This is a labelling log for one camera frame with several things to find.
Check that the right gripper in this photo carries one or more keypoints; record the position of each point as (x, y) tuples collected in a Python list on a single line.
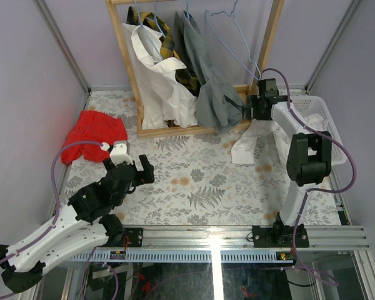
[(251, 102)]

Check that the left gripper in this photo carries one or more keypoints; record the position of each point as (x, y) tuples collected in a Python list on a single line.
[(140, 174)]

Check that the white shirt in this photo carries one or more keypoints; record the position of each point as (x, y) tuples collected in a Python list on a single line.
[(163, 98), (256, 137)]

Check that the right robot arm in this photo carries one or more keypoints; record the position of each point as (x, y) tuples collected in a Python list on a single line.
[(309, 157)]

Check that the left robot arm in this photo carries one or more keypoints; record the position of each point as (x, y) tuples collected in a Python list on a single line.
[(86, 221)]

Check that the yellow plaid shirt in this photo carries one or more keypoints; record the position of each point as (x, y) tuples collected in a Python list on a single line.
[(187, 77)]

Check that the blue hanger middle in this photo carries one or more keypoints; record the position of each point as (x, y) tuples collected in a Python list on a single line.
[(161, 26)]

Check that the wooden clothes rack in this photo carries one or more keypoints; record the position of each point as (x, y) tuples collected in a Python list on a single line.
[(272, 25)]

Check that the red cloth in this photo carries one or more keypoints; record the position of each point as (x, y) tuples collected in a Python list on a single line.
[(93, 126)]

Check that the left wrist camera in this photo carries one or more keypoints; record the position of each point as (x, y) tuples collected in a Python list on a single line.
[(118, 152)]

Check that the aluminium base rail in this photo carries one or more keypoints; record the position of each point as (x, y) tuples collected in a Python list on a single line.
[(233, 244)]

